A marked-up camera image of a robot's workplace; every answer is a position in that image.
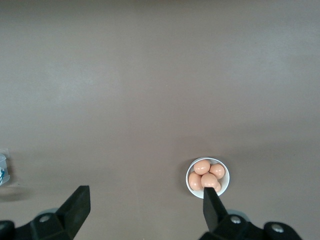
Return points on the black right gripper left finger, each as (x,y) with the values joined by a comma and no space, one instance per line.
(75,210)

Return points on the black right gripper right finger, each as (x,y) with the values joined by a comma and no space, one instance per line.
(215,215)

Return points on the brown egg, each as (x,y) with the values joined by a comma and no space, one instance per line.
(217,170)
(194,181)
(202,167)
(218,187)
(208,180)

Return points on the clear plastic egg box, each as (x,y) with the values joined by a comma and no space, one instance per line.
(3,165)

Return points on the white round bowl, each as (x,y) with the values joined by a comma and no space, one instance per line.
(225,186)

